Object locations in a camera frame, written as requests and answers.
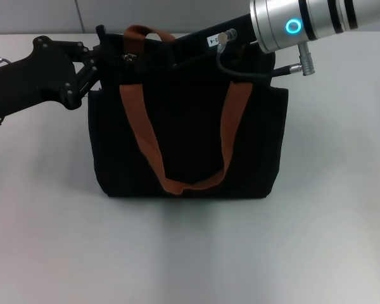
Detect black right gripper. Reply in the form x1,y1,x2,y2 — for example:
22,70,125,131
173,14,260,67

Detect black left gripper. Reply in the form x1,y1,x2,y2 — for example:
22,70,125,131
0,35,107,125

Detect black food bag orange handles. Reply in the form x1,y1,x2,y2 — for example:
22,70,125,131
87,24,288,200

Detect right gripper cable with connector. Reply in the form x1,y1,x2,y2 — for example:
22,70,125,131
215,27,316,80

